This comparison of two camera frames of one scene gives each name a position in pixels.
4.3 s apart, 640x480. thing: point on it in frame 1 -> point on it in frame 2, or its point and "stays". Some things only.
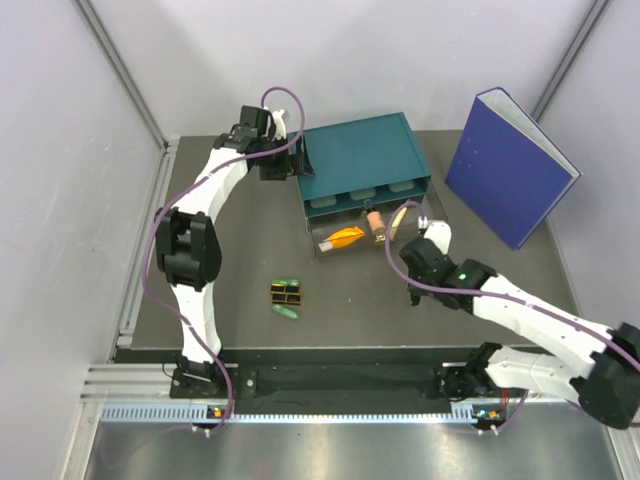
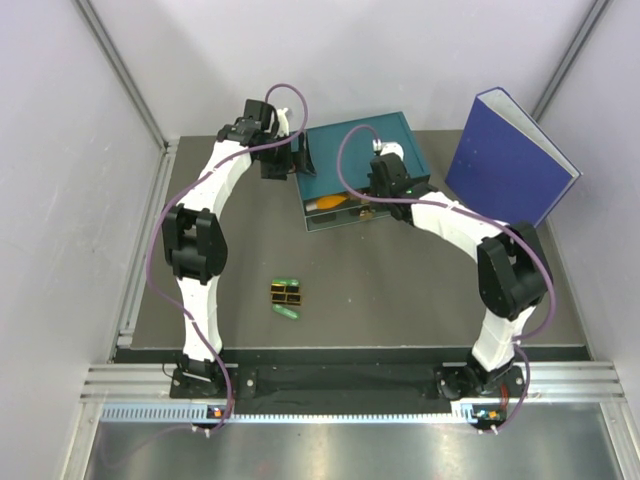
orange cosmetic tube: x=341 y=237 -> x=325 y=202
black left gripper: x=276 y=174 stays
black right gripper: x=417 y=291 -> x=372 y=183
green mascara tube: x=287 y=282 stays
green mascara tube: x=282 y=310 stays
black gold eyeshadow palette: x=284 y=294 stays
